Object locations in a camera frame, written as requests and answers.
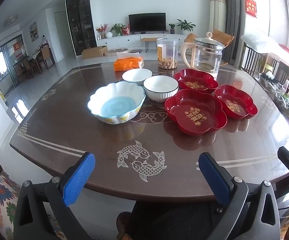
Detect black mesh office chair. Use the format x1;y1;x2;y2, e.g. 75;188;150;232
132;200;236;240

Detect orange tissue pack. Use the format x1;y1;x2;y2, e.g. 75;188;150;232
113;52;145;72

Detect wooden dining table with chairs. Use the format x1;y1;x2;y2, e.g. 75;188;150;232
13;42;56;79

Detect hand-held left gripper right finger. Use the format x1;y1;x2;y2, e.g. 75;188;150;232
199;152;281;240

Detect framed wall painting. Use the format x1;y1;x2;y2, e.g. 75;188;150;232
29;21;39;43

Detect sliding glass door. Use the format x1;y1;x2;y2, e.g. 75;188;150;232
0;34;25;87

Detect orange lounge chair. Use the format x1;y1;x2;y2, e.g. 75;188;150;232
184;29;235;64

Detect white television cabinet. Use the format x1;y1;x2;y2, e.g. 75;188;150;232
96;33;193;51

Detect dark wooden railing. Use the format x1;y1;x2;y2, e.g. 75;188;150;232
240;42;289;85

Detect flat screen television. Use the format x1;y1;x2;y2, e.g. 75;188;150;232
129;12;166;33

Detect large leafy potted plant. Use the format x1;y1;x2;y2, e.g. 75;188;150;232
176;19;196;36

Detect covered standing air conditioner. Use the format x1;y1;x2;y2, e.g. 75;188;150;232
208;0;227;34

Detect green potted plant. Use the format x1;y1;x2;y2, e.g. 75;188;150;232
110;23;126;37

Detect white interior door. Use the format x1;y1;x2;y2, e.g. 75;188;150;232
54;11;67;61

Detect black glass display cabinet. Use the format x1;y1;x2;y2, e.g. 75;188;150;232
65;0;96;56

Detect red wall hanging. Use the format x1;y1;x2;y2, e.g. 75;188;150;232
245;0;257;18

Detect clear plastic snack jar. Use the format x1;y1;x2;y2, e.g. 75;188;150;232
157;38;179;69

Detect red flower-shaped plate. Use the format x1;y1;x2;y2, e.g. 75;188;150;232
214;85;259;120
164;89;228;137
173;69;219;94

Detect glass kettle with cream handle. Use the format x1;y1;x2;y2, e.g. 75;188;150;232
181;32;225;78

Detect round ceiling lamp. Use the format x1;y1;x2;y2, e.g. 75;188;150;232
4;15;19;27

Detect red flowers in vase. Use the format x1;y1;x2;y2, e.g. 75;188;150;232
96;24;109;40

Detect tray of assorted clutter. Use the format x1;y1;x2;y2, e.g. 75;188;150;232
258;71;289;118

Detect grey curtain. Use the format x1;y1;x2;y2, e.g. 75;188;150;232
219;0;246;66

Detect white pillow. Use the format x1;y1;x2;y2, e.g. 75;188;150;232
241;34;285;53

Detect cardboard box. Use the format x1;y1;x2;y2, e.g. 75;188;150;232
81;46;108;60

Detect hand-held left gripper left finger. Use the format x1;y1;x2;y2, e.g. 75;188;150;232
13;152;95;240

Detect white ceramic bowl dark rim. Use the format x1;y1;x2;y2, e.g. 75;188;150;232
143;76;179;103
122;69;152;86

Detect wooden bench with black legs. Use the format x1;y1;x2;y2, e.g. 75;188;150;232
141;38;160;53

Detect scalloped white and blue bowl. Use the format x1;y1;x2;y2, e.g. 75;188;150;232
87;81;146;125

